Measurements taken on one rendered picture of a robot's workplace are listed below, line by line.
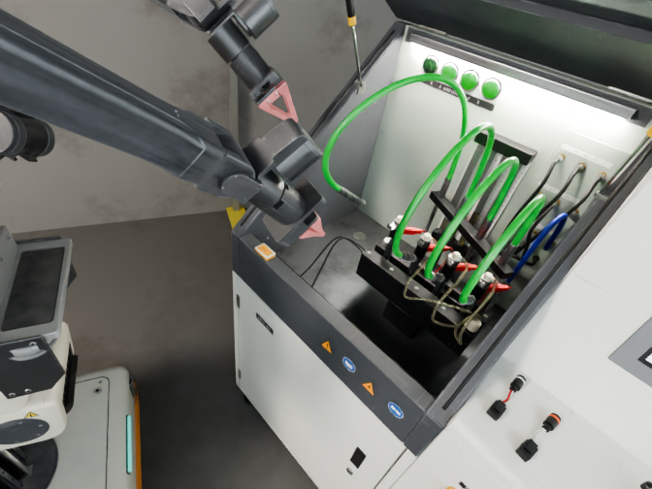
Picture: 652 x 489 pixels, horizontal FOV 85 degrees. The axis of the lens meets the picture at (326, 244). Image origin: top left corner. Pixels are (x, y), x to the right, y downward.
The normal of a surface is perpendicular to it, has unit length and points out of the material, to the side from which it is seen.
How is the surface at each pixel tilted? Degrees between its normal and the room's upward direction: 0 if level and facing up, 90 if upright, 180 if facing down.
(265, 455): 0
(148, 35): 90
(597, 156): 90
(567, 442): 0
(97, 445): 0
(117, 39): 90
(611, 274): 76
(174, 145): 97
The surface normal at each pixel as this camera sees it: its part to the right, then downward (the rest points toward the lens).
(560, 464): 0.15, -0.74
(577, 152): -0.70, 0.39
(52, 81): 0.52, 0.75
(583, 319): -0.65, 0.20
